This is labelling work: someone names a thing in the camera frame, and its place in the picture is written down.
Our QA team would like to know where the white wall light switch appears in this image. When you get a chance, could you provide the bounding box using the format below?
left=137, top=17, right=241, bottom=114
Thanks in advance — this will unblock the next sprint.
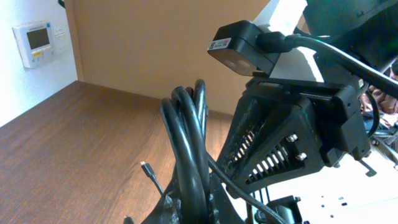
left=53, top=26, right=70, bottom=54

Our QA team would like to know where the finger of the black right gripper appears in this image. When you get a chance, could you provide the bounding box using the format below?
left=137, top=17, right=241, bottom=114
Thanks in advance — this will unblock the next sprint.
left=216, top=95, right=271, bottom=177

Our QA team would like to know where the black thick USB cable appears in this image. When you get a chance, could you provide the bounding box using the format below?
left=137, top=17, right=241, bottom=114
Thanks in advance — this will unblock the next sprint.
left=159, top=78, right=212, bottom=224

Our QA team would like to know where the black right camera cable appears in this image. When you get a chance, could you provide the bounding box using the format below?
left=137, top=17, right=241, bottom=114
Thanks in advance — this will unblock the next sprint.
left=255, top=30, right=398, bottom=100

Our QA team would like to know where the black thin USB cable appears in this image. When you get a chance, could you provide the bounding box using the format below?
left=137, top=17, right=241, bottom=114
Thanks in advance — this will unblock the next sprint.
left=139, top=155, right=287, bottom=224

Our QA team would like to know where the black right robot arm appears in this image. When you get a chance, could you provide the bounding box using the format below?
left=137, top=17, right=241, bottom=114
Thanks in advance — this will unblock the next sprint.
left=208, top=1, right=397, bottom=198

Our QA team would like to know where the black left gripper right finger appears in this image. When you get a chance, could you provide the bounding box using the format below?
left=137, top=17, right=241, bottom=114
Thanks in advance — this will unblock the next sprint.
left=209, top=173, right=244, bottom=224

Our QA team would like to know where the white wall thermostat panel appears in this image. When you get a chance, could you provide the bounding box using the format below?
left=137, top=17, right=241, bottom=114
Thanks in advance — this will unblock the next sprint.
left=12, top=21, right=55, bottom=69

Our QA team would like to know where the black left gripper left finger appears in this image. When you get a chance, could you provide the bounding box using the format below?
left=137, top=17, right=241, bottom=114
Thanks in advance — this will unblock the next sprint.
left=142, top=174, right=187, bottom=224

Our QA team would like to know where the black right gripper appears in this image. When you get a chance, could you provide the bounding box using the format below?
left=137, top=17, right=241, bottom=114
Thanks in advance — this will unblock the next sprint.
left=231, top=54, right=370, bottom=193

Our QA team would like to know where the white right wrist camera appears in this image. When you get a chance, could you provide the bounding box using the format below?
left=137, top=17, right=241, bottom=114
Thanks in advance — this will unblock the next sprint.
left=207, top=0, right=324, bottom=83

